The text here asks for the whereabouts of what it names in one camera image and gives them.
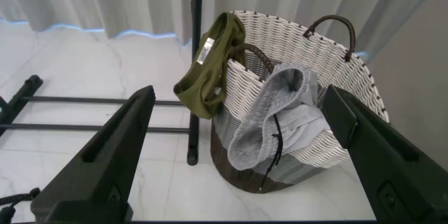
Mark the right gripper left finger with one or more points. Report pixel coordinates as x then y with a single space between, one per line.
101 168

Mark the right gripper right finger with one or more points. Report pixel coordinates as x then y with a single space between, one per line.
392 168

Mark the pale grey shorts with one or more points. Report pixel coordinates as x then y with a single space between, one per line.
259 119

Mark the white laundry basket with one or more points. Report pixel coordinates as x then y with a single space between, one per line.
287 45

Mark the black clothes rack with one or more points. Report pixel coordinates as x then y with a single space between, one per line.
196 7

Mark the olive green garment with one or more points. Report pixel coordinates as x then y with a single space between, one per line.
206 84

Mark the white curtain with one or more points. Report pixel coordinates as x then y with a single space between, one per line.
122 0

